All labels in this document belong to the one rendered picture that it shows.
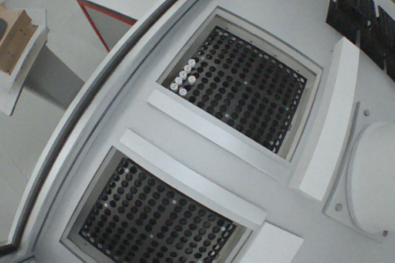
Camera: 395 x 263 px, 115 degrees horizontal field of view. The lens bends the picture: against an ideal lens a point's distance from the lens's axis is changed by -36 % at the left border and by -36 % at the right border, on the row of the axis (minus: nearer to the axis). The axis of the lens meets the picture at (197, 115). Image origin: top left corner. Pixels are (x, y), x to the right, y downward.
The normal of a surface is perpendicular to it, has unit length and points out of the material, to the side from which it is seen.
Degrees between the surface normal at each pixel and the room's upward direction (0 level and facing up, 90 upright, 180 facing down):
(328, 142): 0
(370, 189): 90
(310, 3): 0
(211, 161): 0
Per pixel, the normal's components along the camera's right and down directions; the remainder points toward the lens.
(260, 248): 0.04, -0.25
